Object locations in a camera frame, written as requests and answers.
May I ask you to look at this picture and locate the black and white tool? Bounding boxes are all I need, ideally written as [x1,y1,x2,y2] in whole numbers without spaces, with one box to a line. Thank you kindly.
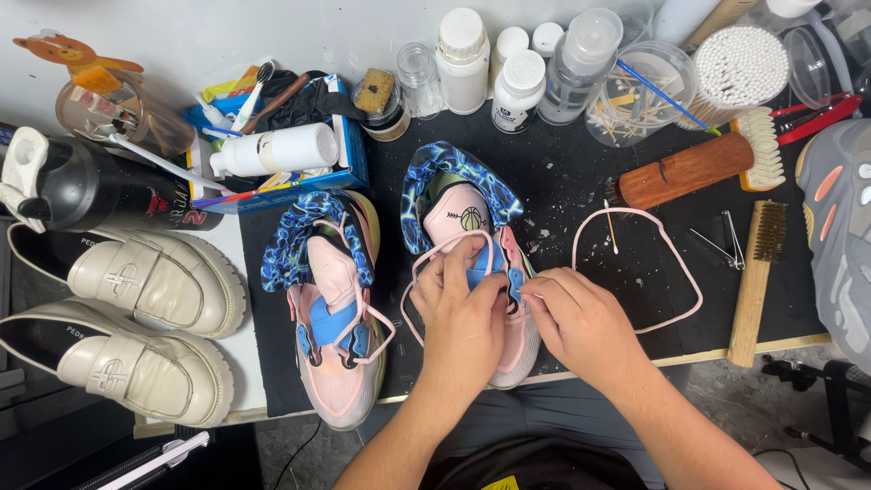
[71,430,212,490]

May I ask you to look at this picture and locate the clear plastic lid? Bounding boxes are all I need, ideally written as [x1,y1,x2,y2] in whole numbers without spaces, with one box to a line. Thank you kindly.
[783,26,832,111]

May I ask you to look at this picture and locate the tall white plastic bottle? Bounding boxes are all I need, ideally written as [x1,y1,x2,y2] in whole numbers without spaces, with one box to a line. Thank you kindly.
[435,7,491,116]

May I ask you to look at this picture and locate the empty clear small jar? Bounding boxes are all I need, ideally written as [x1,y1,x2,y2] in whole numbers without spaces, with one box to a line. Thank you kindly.
[396,42,444,121]

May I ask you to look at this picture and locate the clear pump dispenser bottle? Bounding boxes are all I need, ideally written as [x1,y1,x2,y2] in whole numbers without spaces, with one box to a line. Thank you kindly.
[537,7,624,127]

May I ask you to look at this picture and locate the white toothbrush with dark bristles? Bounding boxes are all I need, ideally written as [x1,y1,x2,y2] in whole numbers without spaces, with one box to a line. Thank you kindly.
[230,59,276,134]

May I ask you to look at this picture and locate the black work mat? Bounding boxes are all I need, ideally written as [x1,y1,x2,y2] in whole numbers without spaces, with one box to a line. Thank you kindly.
[238,102,827,417]

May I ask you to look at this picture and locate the small white capped bottle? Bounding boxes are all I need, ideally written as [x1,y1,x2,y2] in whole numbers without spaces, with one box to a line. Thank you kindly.
[531,22,565,59]

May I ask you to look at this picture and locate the clear tub of used swabs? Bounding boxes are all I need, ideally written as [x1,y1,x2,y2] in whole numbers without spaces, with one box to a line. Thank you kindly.
[584,40,699,149]

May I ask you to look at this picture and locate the wooden brush with white bristles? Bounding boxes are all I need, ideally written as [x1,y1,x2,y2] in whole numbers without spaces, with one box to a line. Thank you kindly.
[607,106,788,211]

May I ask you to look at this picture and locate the clear tub of cotton swabs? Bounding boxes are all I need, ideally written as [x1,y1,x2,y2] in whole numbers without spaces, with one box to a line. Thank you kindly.
[676,25,792,132]

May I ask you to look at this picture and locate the blue cardboard box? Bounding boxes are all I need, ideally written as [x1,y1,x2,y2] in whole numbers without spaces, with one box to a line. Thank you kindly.
[184,73,370,215]

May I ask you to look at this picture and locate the brown glass cup of tools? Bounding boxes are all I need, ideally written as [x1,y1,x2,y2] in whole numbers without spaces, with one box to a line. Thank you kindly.
[55,67,196,159]

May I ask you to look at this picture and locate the orange fox figure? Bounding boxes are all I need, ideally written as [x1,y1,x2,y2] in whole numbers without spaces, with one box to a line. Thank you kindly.
[12,29,145,96]

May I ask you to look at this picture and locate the yellow stained sponge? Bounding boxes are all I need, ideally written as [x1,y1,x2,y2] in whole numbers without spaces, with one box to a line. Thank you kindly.
[354,68,396,115]

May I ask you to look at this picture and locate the clear plastic cup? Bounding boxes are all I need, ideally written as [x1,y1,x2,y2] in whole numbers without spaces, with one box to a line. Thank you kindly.
[611,0,656,50]

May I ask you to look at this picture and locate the person's right hand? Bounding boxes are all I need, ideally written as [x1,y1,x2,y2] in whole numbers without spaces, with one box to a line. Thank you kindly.
[520,267,651,394]

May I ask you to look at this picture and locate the cream leather loafer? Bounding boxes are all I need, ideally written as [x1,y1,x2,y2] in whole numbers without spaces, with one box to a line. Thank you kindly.
[0,298,235,428]
[7,221,247,340]

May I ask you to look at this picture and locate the white bottle with nozzle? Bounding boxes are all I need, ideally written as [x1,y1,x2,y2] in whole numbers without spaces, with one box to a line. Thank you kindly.
[209,122,340,178]

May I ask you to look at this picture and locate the brown wooden handled brush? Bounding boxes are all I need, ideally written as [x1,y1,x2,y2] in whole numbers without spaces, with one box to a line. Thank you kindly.
[240,71,312,136]

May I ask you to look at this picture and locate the blue handled thin brush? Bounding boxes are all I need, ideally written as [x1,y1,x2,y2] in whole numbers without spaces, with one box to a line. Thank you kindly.
[616,58,722,137]

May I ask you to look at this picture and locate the laced pink sneaker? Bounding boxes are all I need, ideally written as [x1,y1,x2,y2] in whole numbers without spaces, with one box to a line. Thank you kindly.
[261,189,397,431]

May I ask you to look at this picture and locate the black bottle with white lid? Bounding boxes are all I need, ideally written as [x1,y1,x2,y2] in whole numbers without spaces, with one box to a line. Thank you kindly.
[0,126,225,234]

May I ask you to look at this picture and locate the person's grey trousers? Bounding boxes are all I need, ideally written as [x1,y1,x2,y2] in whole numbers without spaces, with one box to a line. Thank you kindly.
[357,376,669,490]

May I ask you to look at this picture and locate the pink sneaker with basketball print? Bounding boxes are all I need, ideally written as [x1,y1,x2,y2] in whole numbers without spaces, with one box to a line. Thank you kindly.
[401,142,543,391]

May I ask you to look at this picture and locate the black cloth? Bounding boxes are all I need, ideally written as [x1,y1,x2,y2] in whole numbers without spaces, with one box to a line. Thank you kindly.
[254,69,366,134]

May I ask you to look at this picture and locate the red handled tool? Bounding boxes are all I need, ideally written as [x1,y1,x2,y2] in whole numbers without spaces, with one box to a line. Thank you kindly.
[769,91,864,147]

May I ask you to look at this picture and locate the slim white capped bottle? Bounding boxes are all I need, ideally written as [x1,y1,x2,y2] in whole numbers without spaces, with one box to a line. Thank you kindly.
[489,26,531,93]

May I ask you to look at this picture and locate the black tripod stand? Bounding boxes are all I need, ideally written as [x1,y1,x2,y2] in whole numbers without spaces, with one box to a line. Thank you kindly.
[761,354,871,472]

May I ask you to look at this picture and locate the black cable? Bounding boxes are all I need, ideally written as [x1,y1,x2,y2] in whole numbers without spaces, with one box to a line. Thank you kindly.
[272,418,322,490]

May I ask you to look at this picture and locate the long white toothbrush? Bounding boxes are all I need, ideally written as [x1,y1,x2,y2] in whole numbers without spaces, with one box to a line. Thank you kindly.
[108,132,230,193]

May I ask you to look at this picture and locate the white bottle with dark label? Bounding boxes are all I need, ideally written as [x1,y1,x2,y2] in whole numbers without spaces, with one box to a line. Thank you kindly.
[490,49,547,135]

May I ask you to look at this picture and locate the large white bottle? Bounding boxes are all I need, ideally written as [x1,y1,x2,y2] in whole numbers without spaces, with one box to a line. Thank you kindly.
[652,0,722,48]

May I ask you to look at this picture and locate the small jar with dark rim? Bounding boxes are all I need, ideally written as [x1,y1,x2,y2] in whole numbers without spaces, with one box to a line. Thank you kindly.
[351,76,412,142]

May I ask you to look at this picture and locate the wooden brush with brass bristles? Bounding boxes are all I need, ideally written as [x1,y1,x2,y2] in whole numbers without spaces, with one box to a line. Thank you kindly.
[726,199,789,369]

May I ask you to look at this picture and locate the metal tweezers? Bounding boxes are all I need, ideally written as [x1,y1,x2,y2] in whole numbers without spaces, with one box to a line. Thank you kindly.
[689,210,747,272]

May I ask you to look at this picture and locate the single cotton swab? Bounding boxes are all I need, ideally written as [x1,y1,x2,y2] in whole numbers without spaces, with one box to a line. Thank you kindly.
[603,199,619,256]

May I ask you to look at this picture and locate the person's left hand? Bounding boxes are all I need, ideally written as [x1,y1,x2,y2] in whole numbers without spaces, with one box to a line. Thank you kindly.
[410,237,509,379]

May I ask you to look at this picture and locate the grey sneaker with orange marks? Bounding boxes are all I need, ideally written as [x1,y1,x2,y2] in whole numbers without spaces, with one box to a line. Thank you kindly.
[795,118,871,374]

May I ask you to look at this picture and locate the pink shoelace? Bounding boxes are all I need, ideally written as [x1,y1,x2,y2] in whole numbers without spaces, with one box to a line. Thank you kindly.
[399,207,705,348]

